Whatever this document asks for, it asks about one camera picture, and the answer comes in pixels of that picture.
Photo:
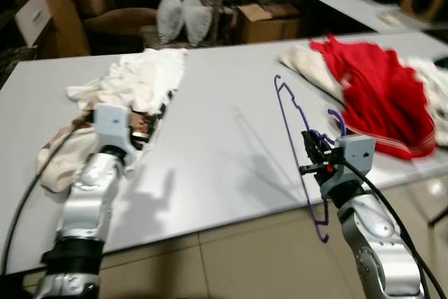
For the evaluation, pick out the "cream shirt peach cuffs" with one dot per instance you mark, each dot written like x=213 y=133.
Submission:
x=140 y=78

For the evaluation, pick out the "red polo shirt striped hem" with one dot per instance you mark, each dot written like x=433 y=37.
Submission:
x=378 y=96

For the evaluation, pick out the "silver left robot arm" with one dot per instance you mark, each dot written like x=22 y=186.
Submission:
x=87 y=194

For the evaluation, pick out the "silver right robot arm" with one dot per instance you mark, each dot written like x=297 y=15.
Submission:
x=374 y=229

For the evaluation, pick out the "long white table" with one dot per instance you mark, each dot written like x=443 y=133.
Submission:
x=224 y=138

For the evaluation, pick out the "cream folded garment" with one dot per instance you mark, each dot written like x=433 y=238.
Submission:
x=308 y=68

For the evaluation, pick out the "grey pillow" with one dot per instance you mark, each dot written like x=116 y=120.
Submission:
x=197 y=19
x=169 y=15

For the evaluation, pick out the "white crumpled garment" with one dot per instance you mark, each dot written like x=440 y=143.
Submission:
x=434 y=96

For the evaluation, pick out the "open cardboard box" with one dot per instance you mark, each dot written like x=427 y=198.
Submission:
x=269 y=26

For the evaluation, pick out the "dark blue garment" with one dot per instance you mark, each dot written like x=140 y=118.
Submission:
x=441 y=62

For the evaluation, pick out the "white drawer cabinet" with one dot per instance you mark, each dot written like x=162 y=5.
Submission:
x=33 y=15

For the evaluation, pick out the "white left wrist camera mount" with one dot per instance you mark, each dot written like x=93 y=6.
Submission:
x=110 y=127

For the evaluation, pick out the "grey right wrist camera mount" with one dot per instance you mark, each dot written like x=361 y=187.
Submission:
x=357 y=155

